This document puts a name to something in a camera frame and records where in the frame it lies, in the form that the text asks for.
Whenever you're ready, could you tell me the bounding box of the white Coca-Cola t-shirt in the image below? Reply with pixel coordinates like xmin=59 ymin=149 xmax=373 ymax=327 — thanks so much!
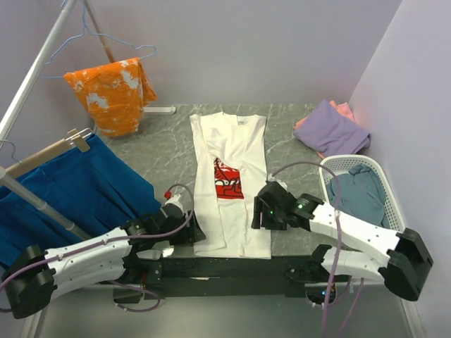
xmin=190 ymin=112 xmax=271 ymax=259

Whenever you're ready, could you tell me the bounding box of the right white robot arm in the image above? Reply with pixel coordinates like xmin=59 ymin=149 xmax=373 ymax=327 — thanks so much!
xmin=252 ymin=182 xmax=433 ymax=301

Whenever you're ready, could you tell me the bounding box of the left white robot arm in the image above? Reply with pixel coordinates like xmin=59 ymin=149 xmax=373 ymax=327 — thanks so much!
xmin=1 ymin=204 xmax=206 ymax=319

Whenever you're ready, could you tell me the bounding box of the blue hanging garment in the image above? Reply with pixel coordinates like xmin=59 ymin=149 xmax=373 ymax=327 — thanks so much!
xmin=1 ymin=135 xmax=161 ymax=268

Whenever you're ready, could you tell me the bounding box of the blue-grey garment in basket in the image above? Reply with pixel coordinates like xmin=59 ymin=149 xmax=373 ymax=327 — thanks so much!
xmin=326 ymin=165 xmax=390 ymax=228

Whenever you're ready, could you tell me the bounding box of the white laundry basket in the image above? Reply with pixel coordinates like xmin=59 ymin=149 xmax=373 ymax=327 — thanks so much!
xmin=319 ymin=155 xmax=405 ymax=232

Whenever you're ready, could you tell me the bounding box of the folded purple t-shirt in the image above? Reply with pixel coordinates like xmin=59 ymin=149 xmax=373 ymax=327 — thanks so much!
xmin=293 ymin=100 xmax=370 ymax=158

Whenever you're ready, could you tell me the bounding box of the folded pink t-shirt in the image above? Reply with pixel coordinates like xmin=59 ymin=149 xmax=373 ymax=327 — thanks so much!
xmin=293 ymin=100 xmax=355 ymax=130

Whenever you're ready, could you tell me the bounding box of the wooden clip hanger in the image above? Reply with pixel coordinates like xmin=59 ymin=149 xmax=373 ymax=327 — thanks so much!
xmin=6 ymin=128 xmax=93 ymax=178

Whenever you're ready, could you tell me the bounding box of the orange white tie-dye garment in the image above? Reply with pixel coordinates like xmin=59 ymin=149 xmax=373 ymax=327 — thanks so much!
xmin=63 ymin=58 xmax=158 ymax=137

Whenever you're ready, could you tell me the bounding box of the metal clothes rack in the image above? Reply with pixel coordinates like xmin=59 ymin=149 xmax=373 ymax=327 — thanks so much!
xmin=0 ymin=0 xmax=177 ymax=240

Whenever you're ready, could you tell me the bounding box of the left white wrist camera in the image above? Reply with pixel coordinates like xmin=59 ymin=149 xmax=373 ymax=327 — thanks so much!
xmin=164 ymin=191 xmax=183 ymax=210

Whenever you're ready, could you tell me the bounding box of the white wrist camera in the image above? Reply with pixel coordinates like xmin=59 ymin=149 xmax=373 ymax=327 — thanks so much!
xmin=268 ymin=175 xmax=288 ymax=190
xmin=164 ymin=191 xmax=183 ymax=210

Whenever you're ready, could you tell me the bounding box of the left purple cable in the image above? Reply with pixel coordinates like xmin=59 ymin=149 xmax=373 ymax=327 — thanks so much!
xmin=0 ymin=182 xmax=195 ymax=313

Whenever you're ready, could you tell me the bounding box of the purple cable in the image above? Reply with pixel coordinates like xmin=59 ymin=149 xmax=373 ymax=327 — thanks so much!
xmin=0 ymin=182 xmax=195 ymax=313
xmin=271 ymin=161 xmax=366 ymax=338

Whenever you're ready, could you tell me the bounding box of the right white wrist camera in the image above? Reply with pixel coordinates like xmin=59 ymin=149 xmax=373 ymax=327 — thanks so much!
xmin=268 ymin=175 xmax=288 ymax=190

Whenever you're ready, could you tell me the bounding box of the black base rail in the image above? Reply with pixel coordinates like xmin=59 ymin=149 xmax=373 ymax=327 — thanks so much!
xmin=118 ymin=254 xmax=329 ymax=299

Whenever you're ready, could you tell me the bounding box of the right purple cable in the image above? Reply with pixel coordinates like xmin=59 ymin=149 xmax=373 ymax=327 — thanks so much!
xmin=271 ymin=161 xmax=366 ymax=338

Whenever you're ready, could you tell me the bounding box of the blue wire hanger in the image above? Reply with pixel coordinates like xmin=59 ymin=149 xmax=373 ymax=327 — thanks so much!
xmin=37 ymin=0 xmax=157 ymax=79

